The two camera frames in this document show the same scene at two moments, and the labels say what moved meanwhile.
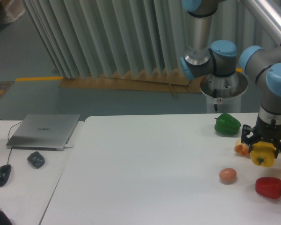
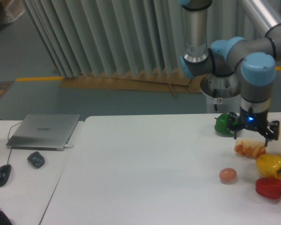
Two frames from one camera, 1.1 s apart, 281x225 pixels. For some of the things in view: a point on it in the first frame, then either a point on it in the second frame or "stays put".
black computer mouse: x=2 y=174 stays put
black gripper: x=265 y=131 to x=256 y=121
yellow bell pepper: x=262 y=153 to x=272 y=165
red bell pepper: x=270 y=187 stays put
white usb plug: x=66 y=146 stays put
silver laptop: x=44 y=132 stays put
